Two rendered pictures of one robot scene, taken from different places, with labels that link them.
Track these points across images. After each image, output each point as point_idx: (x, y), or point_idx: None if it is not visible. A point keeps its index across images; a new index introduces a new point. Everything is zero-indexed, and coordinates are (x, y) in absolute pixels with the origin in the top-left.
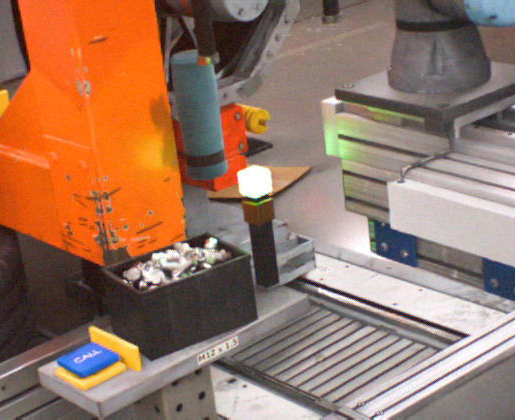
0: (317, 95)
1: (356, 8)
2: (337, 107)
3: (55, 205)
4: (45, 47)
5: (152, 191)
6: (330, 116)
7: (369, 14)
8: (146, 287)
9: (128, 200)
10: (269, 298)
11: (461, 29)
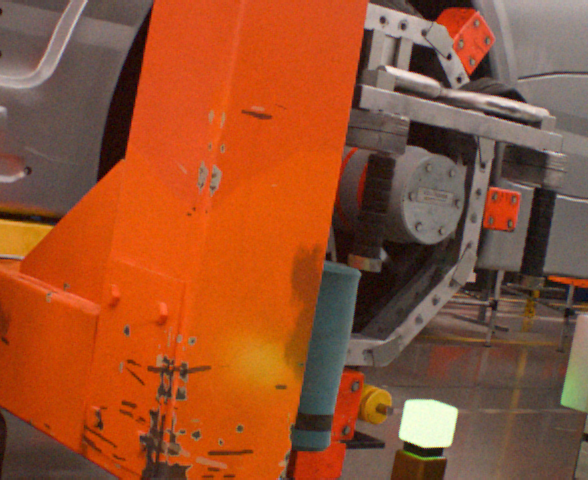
0: (384, 457)
1: (434, 390)
2: None
3: (88, 377)
4: (165, 111)
5: (254, 395)
6: None
7: (449, 399)
8: None
9: (214, 393)
10: None
11: None
